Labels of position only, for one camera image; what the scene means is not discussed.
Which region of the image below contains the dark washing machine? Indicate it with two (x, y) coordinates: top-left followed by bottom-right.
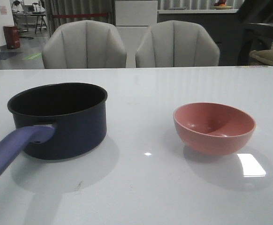
(237, 23), (273, 66)

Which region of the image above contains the left beige chair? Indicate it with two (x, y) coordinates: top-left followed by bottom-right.
(42, 20), (127, 69)

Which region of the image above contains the right beige chair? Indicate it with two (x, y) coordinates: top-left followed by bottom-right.
(135, 20), (220, 68)

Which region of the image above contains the background metal table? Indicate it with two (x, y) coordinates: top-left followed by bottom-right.
(11, 0), (48, 33)

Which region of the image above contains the white cabinet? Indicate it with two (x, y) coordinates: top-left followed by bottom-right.
(115, 0), (158, 68)

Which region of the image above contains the dark blue saucepan purple handle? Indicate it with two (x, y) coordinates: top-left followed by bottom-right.
(0, 82), (107, 176)

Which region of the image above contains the fruit plate on counter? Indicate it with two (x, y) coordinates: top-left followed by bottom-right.
(212, 0), (232, 10)

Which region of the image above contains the pink bowl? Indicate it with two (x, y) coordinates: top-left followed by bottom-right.
(173, 102), (256, 155)

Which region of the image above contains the beige chair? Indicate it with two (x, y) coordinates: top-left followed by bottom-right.
(42, 20), (127, 69)
(135, 20), (220, 68)

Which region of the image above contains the grey counter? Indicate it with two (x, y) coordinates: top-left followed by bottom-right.
(158, 10), (247, 66)

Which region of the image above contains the red trash bin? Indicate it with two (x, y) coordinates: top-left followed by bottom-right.
(3, 25), (21, 49)

